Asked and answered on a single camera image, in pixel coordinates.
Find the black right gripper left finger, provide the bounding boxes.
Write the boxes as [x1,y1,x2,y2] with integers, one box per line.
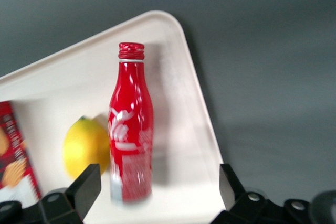
[0,163,102,224]

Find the white plastic tray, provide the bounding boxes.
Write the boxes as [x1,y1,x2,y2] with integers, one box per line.
[0,10,225,224]

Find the red potato chips box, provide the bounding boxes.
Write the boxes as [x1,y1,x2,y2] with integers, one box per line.
[0,100,43,208]

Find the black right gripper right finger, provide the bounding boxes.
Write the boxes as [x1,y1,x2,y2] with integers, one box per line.
[212,163,336,224]

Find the yellow lemon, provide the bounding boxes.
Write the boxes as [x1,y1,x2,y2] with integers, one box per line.
[62,115,111,182]

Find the red coca-cola aluminium bottle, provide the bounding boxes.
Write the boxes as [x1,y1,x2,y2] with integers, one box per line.
[108,41,154,205]

